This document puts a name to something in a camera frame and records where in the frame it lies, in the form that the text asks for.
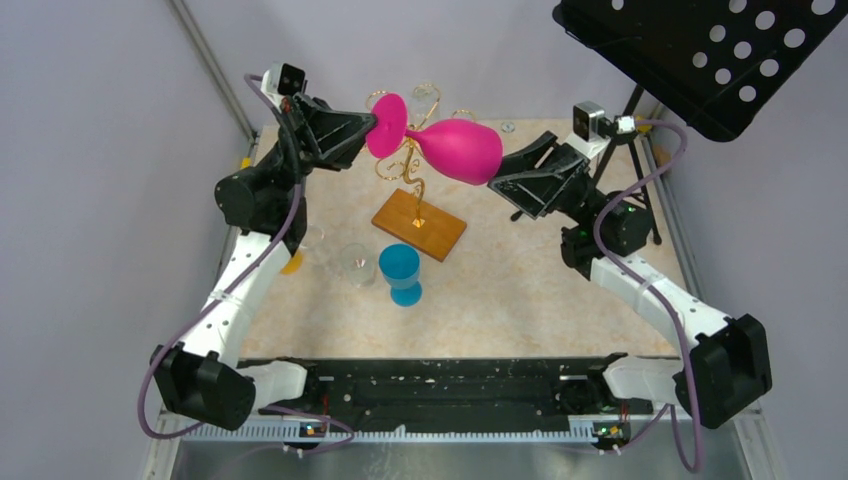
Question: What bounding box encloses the aluminium corner post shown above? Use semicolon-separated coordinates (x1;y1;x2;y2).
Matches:
164;0;256;139

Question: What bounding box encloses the yellow wine glass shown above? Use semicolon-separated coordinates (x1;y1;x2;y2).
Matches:
280;251;304;275

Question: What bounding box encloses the wooden rack base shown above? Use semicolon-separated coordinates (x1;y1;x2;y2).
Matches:
371;189;467;262

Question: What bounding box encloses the blue wine glass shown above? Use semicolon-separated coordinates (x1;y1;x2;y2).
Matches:
378;243;423;307

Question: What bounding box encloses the gold wire glass rack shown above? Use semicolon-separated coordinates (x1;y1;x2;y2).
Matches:
364;82;478;227

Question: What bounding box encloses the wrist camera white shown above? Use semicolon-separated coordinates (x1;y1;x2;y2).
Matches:
565;101;638;158
260;63;307;103

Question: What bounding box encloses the clear smooth wine glass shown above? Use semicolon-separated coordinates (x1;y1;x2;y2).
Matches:
300;223;339;272

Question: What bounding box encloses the black music stand tray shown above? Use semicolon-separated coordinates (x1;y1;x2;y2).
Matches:
552;1;847;143

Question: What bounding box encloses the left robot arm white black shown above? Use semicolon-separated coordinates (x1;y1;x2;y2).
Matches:
142;93;377;430

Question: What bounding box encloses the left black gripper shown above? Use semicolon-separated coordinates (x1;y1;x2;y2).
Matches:
258;91;380;201

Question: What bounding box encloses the pink wine glass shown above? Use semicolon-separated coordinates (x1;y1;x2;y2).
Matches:
366;93;504;186

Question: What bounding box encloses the yellow clamp knob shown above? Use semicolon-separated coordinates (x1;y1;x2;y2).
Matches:
633;115;653;135

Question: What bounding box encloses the clear ribbed wine glass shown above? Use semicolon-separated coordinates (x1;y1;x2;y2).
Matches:
339;243;376;288

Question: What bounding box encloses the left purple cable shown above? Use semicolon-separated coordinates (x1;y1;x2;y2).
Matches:
137;72;356;458

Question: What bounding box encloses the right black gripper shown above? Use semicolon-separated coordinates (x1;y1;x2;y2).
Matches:
475;132;607;230

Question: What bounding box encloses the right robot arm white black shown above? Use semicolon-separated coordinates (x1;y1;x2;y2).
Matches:
487;132;773;429

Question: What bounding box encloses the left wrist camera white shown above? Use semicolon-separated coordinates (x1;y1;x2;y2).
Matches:
260;63;307;103

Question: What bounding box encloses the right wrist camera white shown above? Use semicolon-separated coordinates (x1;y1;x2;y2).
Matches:
565;101;638;158

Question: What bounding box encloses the black tripod stand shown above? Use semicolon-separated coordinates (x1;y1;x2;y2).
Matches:
513;87;663;255

